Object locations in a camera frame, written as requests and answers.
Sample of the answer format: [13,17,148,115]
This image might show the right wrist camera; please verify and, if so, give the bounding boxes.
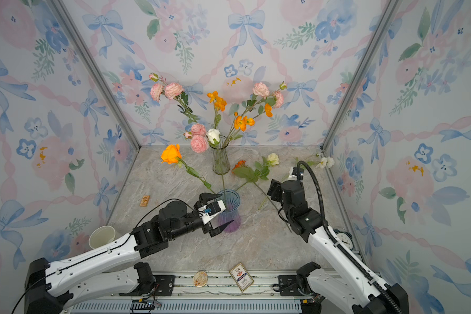
[287,166,304,181]

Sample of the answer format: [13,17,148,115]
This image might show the corner aluminium post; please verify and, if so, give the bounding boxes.
[321,0,400,153]
[47,0,141,150]

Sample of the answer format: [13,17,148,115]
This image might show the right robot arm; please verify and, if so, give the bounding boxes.
[267,180,410,313]

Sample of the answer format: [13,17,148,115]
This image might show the pink carnation stem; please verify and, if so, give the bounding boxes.
[183,124,209,154]

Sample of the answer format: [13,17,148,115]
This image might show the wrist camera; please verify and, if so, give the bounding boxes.
[287,166,304,181]
[199,200,226,225]

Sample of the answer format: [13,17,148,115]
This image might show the small wooden block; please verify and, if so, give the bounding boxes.
[139,195,150,208]

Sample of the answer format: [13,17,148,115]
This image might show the cream rose stem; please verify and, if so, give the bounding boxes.
[255,153,279,210]

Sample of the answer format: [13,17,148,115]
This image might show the orange rose stem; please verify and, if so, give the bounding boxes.
[161,145,214,193]

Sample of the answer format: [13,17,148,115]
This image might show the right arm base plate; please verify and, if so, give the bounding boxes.
[273,275,311,297]

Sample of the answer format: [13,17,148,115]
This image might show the clear grey glass vase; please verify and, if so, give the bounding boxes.
[211,136,231,175]

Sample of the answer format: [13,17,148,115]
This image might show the right corner aluminium post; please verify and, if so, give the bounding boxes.
[321,0,400,153]

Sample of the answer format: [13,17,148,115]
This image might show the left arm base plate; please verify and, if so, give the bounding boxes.
[119,275,176,296]

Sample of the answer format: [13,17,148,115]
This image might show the pink rose stem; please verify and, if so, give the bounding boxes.
[149,73,199,123]
[239,82,287,115]

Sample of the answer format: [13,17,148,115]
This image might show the yellow poppy flower stem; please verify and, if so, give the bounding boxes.
[207,91,227,146]

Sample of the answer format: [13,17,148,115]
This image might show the white rosebud stem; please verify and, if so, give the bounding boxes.
[206,128,230,188]

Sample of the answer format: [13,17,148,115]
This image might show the left corner aluminium post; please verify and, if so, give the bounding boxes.
[47,0,141,150]

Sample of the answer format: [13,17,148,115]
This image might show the cream white cup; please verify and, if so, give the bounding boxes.
[88,226,116,249]

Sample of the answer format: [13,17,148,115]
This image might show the aluminium rail frame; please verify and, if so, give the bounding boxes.
[64,271,329,313]

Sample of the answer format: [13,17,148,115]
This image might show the white flower stem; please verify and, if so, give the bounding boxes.
[304,155,336,170]

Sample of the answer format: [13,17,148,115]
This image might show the round beige coaster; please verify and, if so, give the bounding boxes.
[192,271,208,288]

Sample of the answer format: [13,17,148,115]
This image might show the framed card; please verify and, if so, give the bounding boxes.
[229,262,255,293]

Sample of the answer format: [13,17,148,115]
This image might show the blue purple glass vase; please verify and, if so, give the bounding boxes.
[217,189,242,233]

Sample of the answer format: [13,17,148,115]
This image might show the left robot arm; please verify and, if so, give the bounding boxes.
[22,193,228,313]

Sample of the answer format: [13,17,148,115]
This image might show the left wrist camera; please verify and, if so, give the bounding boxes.
[199,200,226,225]

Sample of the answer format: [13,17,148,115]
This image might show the orange marigold flower stem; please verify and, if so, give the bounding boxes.
[232,160,259,190]

